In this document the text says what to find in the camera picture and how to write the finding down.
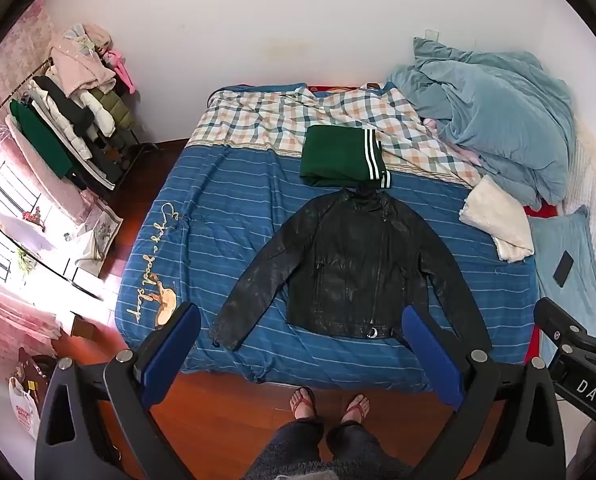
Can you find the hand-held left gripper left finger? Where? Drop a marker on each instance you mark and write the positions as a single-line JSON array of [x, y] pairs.
[[170, 355]]

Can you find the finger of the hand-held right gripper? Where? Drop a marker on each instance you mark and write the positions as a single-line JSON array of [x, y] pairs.
[[553, 316]]

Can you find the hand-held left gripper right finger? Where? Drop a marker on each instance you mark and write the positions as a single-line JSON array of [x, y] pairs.
[[433, 360]]

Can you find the black leather jacket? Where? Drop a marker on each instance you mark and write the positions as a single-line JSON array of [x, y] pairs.
[[353, 270]]

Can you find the black metal clothes rack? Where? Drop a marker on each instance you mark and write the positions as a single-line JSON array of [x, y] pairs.
[[128, 147]]

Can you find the light blue pillow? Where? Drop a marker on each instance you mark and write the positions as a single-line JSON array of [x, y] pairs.
[[578, 305]]

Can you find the black phone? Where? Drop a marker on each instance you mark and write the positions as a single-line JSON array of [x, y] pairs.
[[563, 268]]

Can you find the person's right foot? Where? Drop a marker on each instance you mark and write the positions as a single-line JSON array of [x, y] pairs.
[[355, 407]]

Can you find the person's foot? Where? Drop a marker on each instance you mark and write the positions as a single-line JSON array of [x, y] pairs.
[[303, 402], [355, 407]]

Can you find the brown box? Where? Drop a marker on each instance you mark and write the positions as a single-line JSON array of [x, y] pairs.
[[83, 329]]

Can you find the red cloth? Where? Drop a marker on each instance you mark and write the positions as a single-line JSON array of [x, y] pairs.
[[538, 209]]

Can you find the white fluffy blanket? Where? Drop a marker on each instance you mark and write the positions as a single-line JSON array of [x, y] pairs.
[[498, 220]]

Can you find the dark bag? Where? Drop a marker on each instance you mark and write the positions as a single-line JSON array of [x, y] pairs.
[[40, 365]]

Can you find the floral cloth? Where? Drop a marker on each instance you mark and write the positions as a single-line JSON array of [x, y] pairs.
[[100, 237]]

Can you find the person's left foot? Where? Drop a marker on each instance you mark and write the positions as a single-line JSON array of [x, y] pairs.
[[303, 402]]

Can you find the blue striped bedsheet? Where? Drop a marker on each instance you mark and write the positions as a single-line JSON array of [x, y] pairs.
[[218, 220]]

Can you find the person's dark grey trousers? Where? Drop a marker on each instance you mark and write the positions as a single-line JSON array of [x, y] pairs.
[[323, 452]]

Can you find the white shopping bag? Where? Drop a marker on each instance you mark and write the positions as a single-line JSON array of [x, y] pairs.
[[23, 407]]

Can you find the pale pink cloth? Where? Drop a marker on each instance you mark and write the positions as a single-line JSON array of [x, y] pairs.
[[453, 145]]

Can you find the light blue duvet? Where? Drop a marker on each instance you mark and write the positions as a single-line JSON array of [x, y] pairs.
[[498, 110]]

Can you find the green folded garment white stripes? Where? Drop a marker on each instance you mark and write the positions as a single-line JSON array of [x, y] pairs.
[[335, 157]]

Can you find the olive puffer vest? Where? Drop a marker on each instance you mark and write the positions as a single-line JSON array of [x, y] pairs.
[[115, 110]]

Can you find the green coat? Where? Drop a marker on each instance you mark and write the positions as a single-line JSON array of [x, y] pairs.
[[40, 137]]

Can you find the plaid checked quilt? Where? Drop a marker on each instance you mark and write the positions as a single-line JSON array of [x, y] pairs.
[[268, 120]]

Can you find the white puffer jacket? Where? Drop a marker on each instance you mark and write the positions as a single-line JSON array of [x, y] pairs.
[[60, 120]]

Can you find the black hanging jacket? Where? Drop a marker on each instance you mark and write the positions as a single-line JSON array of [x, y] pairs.
[[68, 102]]

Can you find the pink hanger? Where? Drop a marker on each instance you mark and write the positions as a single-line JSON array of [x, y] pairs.
[[123, 72]]

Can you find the pink fluffy garment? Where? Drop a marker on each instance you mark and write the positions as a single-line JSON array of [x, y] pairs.
[[80, 67]]

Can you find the pink curtain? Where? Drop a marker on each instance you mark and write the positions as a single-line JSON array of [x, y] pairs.
[[23, 45]]

